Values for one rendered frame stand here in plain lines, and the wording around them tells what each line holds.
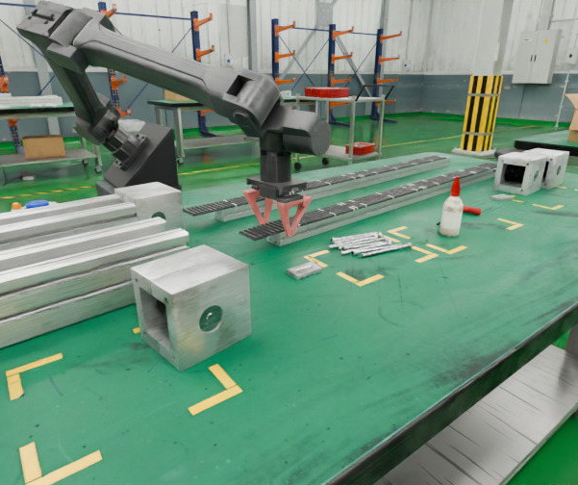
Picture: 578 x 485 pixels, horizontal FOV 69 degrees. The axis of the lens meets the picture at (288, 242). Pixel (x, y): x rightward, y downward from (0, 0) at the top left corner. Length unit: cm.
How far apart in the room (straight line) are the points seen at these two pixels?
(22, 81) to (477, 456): 798
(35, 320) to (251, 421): 30
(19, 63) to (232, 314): 796
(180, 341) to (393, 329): 26
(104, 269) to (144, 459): 27
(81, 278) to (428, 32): 1359
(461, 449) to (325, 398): 81
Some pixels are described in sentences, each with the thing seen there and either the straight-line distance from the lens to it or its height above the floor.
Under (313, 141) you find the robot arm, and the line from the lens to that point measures 68.
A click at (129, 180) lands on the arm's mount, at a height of 82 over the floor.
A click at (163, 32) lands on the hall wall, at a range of 894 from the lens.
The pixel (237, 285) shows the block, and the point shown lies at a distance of 48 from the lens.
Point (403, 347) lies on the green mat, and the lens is 52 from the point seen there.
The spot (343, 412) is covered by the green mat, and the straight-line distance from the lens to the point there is 43.
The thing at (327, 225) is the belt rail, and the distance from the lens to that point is 86.
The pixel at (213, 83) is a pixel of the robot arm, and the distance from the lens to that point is 72.
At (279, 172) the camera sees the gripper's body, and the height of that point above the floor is 92.
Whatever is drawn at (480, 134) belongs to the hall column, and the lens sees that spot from 693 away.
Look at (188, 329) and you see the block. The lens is 46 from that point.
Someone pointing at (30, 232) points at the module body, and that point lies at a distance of 76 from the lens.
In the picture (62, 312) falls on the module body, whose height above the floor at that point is 80.
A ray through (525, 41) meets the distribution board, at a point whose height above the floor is 185.
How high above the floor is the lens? 107
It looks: 22 degrees down
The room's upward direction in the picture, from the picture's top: straight up
